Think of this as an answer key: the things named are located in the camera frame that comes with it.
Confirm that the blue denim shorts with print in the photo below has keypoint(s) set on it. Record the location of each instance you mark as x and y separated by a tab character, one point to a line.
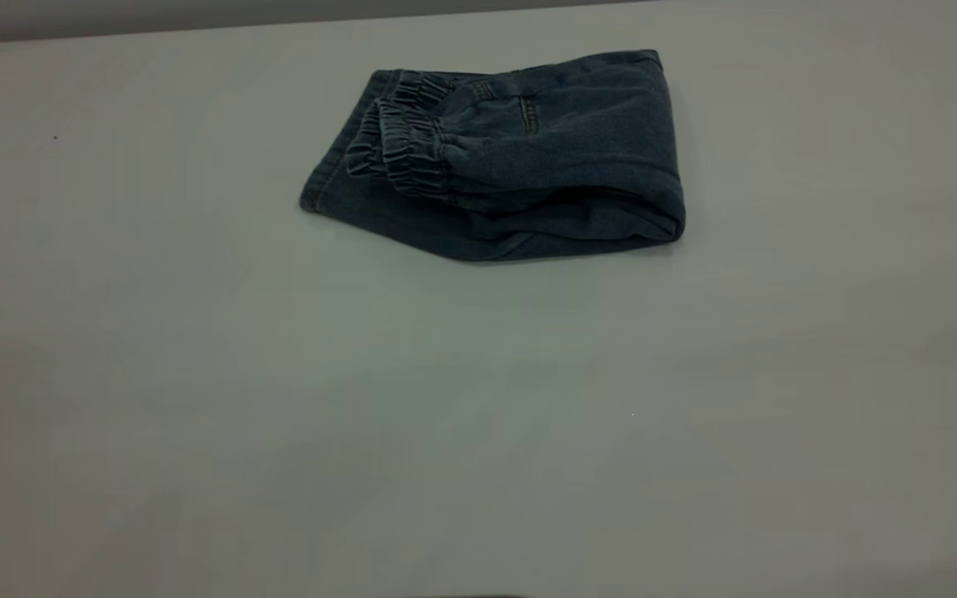
561	158

